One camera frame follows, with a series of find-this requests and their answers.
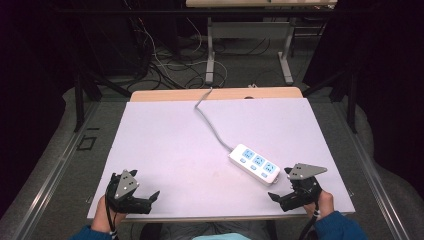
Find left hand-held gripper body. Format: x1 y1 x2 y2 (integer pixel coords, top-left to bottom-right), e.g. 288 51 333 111
105 168 153 215

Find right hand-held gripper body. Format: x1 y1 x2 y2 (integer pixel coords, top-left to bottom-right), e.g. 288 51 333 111
279 162 329 213

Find person's right hand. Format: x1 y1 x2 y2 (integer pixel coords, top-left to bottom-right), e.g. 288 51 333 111
302 190 335 220

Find person's left hand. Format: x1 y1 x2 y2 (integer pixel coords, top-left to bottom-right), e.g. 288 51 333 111
91 194 128 234

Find white power strip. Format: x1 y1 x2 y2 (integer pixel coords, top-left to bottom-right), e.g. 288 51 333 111
228 143 281 186

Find white table mat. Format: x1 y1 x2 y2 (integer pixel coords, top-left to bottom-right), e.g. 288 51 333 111
86 97 356 221

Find black metal stand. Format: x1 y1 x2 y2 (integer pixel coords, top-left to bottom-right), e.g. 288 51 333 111
301 64 360 135
72 64 133 133

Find wooden table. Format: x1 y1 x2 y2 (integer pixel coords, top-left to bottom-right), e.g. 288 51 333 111
129 86 305 103

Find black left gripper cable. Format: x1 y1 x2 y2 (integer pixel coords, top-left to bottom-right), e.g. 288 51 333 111
104 193 120 240

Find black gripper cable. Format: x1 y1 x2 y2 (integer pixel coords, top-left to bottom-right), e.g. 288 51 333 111
297 203 320 240
104 193 120 240

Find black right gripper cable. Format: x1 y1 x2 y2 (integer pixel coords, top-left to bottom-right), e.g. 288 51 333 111
297 203 320 240

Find metal floor rail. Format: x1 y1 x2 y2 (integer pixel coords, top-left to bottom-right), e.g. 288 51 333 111
11 101 102 240
333 101 409 240

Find grey power strip cable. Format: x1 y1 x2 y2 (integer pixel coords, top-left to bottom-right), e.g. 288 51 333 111
193 86 235 153

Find black floor cables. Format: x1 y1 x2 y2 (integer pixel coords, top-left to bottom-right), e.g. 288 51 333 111
126 16 208 91

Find white floor cable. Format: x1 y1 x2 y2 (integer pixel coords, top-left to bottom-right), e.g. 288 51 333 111
141 16 229 88

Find white metal desk frame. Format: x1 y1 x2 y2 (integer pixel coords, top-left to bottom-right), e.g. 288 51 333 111
185 0 338 86

